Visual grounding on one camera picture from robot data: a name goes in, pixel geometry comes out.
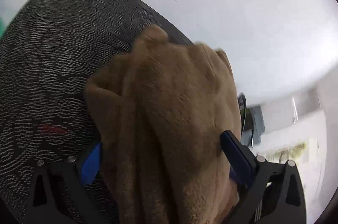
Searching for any black patterned table cloth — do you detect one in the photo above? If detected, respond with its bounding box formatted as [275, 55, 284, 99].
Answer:
[1, 0, 190, 223]

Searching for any green round glass table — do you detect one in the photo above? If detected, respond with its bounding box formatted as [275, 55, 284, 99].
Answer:
[0, 18, 6, 37]

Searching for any brown fleece garment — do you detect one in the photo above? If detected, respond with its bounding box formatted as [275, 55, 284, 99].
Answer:
[85, 25, 241, 223]

